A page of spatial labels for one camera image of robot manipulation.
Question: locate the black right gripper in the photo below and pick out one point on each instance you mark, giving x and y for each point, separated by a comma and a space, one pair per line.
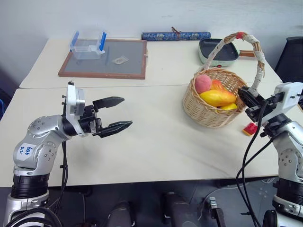
254, 113

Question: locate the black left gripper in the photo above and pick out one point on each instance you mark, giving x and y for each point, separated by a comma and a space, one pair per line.
88, 120

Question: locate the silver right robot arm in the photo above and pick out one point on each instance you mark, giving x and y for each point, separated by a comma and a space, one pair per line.
291, 151

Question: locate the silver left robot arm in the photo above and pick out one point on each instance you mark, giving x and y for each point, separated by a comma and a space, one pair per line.
40, 132

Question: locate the small yellow fruit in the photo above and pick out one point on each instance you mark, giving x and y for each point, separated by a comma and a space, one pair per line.
228, 107

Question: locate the yellow orange mango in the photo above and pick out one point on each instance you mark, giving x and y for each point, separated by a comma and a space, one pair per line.
216, 97

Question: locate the pink peach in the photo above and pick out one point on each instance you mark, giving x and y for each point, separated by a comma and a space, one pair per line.
203, 84

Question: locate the green electric frying pan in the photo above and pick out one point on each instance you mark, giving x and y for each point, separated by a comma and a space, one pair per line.
227, 53

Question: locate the small clear plastic bag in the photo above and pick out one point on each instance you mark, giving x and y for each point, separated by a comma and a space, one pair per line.
120, 60

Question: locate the black office chair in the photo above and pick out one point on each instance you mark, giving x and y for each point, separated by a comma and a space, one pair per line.
291, 61

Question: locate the wooden framed grey board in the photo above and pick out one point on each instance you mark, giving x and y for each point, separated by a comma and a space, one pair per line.
125, 56

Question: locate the clear box with blue clips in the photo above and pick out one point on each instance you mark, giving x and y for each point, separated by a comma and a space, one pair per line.
85, 48

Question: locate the rolled blue patterned scroll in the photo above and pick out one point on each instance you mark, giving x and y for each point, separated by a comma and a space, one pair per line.
161, 36

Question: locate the dark rounded shape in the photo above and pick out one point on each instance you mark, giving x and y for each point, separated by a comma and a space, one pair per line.
120, 215

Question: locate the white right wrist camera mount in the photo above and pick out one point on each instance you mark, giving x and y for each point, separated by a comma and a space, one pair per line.
290, 94

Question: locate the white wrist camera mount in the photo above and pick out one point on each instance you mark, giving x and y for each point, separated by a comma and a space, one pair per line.
74, 99
290, 94

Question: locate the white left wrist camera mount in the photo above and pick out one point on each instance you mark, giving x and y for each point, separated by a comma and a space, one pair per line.
74, 99

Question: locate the dark metal bracket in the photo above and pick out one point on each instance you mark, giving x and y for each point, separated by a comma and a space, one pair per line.
216, 212

